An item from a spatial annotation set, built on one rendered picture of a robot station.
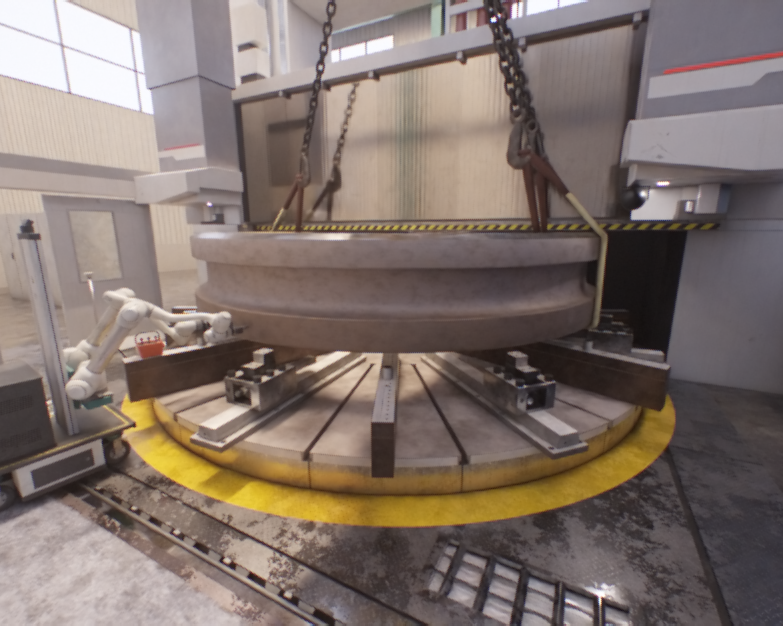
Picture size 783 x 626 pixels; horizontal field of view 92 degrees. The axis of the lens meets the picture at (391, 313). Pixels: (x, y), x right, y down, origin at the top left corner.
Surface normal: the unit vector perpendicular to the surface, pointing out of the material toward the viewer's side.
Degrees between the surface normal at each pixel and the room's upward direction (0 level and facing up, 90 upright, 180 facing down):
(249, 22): 90
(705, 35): 90
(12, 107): 90
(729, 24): 90
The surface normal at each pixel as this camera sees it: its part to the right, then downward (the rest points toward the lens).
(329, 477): -0.16, 0.21
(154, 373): 0.68, 0.15
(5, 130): 0.89, 0.10
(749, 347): -0.46, 0.19
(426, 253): 0.07, 0.22
